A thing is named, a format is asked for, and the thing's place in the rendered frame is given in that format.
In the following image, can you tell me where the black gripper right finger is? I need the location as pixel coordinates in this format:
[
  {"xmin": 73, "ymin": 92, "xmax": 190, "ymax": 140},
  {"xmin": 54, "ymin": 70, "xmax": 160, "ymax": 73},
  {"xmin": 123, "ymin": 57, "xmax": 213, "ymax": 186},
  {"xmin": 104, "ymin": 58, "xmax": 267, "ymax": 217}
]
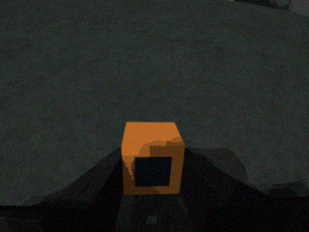
[{"xmin": 181, "ymin": 148, "xmax": 309, "ymax": 232}]

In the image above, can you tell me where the orange block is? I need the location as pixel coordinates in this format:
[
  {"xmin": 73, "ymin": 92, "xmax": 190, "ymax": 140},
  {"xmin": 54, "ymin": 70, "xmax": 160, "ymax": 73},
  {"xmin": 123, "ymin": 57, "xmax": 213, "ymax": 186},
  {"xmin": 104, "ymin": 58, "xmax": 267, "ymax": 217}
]
[{"xmin": 121, "ymin": 123, "xmax": 185, "ymax": 194}]

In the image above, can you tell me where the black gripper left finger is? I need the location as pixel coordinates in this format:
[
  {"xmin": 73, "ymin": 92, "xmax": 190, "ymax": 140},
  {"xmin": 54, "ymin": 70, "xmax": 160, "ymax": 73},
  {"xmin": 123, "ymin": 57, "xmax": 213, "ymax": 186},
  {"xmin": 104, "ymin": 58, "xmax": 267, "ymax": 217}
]
[{"xmin": 0, "ymin": 147, "xmax": 124, "ymax": 232}]

